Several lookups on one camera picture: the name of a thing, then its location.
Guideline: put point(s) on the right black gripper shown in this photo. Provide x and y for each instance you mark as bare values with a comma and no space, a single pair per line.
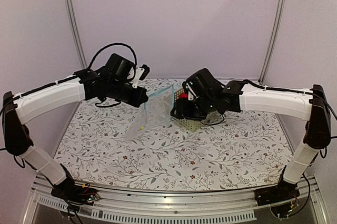
182,109

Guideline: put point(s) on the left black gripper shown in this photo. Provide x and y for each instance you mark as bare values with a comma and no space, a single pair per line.
137,101

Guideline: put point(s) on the clear zip top bag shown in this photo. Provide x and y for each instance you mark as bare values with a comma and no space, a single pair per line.
155,112

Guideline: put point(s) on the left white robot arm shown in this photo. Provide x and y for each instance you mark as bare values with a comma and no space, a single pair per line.
118,79

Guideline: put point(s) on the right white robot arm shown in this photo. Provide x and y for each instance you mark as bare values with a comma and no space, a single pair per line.
203,94

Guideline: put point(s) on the red toy pepper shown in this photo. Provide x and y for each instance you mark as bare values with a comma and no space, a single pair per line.
183,95

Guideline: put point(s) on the beige perforated plastic basket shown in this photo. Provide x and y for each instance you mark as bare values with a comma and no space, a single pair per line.
193,125

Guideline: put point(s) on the floral table mat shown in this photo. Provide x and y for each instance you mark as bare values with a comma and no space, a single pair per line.
235,151

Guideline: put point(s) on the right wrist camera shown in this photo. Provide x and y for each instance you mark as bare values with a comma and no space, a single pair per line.
189,91

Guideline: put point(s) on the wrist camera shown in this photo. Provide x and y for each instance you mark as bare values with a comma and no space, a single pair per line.
189,91
140,74

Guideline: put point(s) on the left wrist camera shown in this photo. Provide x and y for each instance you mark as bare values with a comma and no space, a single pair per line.
140,74

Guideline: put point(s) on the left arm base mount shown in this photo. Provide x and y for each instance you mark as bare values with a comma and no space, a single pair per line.
69,191

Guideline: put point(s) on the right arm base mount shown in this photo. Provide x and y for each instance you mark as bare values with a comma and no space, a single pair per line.
283,195

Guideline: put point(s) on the left aluminium frame post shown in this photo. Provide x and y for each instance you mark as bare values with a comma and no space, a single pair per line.
75,33

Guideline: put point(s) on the aluminium frame post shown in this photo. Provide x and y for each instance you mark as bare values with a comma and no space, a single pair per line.
272,41
75,33

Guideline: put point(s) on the right aluminium frame post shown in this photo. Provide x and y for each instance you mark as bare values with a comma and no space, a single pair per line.
272,41

